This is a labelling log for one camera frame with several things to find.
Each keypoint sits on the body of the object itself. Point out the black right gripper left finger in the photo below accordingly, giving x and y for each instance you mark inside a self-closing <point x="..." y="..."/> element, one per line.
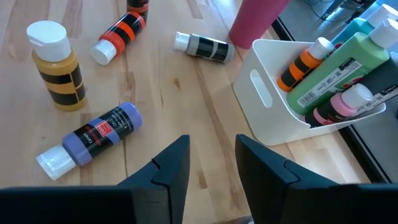
<point x="155" y="199"/>

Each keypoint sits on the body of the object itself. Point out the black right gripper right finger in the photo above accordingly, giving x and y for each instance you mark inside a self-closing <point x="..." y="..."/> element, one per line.
<point x="280" y="199"/>

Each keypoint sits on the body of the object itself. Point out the small pink paint bottle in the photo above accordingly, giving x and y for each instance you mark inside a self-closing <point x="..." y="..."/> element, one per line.
<point x="339" y="105"/>

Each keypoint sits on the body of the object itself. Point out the small orange paint bottle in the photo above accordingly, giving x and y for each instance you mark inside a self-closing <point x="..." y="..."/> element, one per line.
<point x="298" y="67"/>

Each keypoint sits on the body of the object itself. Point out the large green paint bottle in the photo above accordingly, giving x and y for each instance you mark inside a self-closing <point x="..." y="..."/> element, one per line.
<point x="335" y="74"/>

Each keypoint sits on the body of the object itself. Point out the large teal paint bottle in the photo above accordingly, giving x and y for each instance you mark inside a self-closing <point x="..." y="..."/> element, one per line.
<point x="354" y="28"/>

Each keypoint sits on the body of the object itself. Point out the small purple paint bottle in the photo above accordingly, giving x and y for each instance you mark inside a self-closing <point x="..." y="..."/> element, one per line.
<point x="102" y="132"/>

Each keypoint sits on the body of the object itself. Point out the small yellow ochre paint bottle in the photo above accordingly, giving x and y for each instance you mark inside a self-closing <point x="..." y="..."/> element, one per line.
<point x="60" y="77"/>

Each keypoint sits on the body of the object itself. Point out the small red-orange paint bottle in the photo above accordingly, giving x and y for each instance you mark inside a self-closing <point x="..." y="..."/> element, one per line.
<point x="121" y="32"/>

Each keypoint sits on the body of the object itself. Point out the small brown paint bottle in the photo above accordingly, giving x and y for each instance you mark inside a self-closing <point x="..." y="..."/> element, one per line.
<point x="138" y="7"/>

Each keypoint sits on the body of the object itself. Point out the white plastic bin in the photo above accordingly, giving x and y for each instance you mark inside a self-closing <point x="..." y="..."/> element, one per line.
<point x="267" y="124"/>

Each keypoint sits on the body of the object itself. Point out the maroon plastic cup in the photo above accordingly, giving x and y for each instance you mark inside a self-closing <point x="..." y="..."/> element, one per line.
<point x="255" y="21"/>

